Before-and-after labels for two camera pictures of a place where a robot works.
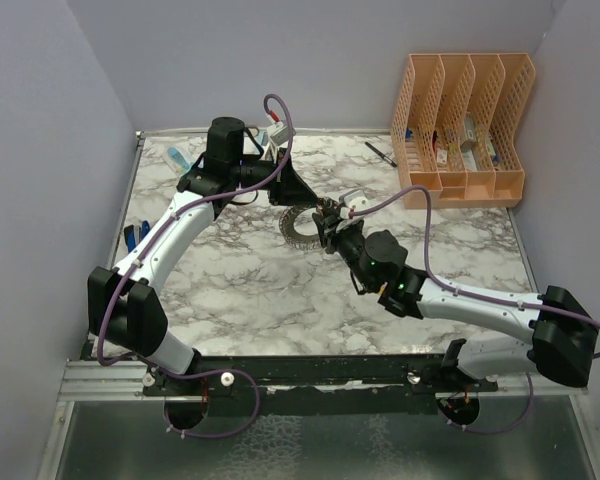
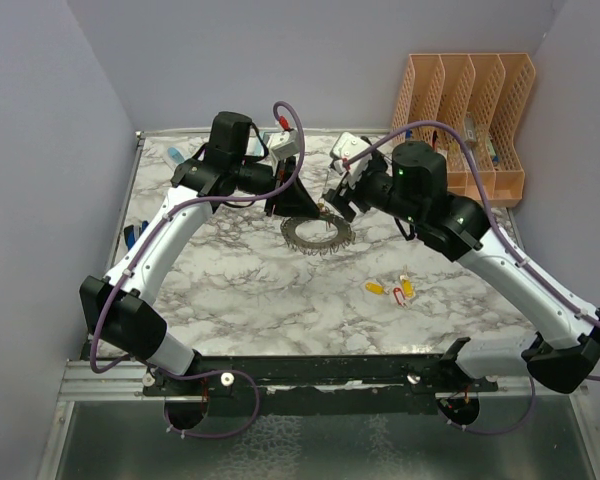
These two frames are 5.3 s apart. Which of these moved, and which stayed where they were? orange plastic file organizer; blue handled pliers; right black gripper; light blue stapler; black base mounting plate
Moved: right black gripper; light blue stapler
Stayed: black base mounting plate; orange plastic file organizer; blue handled pliers
